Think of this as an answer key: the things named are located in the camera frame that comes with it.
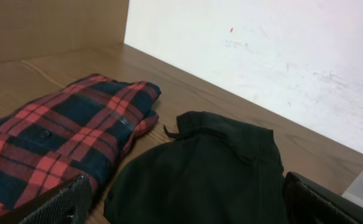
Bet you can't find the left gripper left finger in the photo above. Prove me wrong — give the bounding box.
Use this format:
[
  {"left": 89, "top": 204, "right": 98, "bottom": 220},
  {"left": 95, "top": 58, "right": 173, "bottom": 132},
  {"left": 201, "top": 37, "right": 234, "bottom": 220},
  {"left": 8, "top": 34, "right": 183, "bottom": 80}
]
[{"left": 0, "top": 174, "right": 92, "bottom": 224}]

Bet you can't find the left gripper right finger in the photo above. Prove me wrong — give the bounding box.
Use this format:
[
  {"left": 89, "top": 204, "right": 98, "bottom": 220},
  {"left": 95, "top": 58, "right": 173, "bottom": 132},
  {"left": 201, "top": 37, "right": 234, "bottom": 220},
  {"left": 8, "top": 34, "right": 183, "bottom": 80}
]
[{"left": 283, "top": 172, "right": 363, "bottom": 224}]

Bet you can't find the red navy plaid shirt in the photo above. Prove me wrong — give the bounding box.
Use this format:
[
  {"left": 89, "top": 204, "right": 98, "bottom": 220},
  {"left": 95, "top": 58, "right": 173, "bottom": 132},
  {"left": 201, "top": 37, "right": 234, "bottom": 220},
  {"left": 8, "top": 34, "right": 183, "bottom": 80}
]
[{"left": 0, "top": 74, "right": 161, "bottom": 216}]

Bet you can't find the brown cardboard panel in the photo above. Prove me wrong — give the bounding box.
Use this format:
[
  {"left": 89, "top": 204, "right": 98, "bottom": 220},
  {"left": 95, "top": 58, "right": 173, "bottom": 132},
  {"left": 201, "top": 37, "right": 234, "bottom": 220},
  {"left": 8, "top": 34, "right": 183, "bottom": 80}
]
[{"left": 0, "top": 0, "right": 129, "bottom": 63}]

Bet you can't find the black drawstring garment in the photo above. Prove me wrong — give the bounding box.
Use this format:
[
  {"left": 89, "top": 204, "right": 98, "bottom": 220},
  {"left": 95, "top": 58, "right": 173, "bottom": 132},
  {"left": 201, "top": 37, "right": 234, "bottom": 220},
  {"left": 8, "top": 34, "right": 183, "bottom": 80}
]
[{"left": 104, "top": 111, "right": 288, "bottom": 223}]

